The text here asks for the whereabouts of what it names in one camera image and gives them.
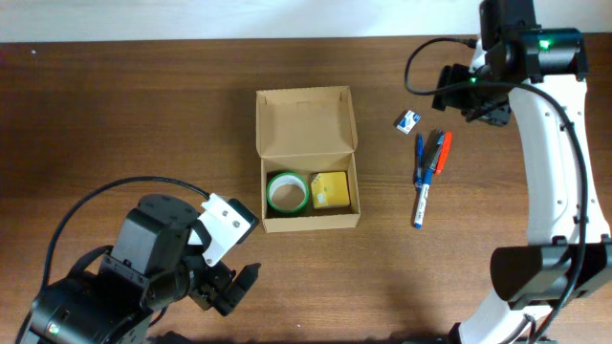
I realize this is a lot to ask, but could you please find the blue white staples box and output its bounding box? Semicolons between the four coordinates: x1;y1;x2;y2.
394;110;421;135

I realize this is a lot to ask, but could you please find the blue whiteboard marker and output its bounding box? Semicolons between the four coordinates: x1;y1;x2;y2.
413;169;434;228

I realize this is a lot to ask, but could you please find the green tape roll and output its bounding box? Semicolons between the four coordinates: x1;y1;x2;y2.
266;172;310;214

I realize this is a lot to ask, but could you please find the blue ballpoint pen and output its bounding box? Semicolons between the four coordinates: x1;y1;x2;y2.
413;134;424;190

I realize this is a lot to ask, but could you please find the yellow spiral notepad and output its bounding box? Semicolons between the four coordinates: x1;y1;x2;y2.
310;171;351;209

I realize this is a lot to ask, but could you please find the brown cardboard box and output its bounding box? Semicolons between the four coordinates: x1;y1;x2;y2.
255;86;361;233

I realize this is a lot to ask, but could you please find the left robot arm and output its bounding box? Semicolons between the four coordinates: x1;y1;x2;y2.
17;194;260;343

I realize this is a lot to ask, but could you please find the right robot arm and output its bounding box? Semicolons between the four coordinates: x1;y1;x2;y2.
433;0;611;343

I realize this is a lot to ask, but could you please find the right black cable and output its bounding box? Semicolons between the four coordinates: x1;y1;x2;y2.
404;36;590;344

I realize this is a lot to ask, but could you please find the black cable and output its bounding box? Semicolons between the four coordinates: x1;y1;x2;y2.
404;36;590;344
13;176;212;344

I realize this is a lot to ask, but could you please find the left black cable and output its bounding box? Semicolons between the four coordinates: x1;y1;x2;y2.
13;176;212;344

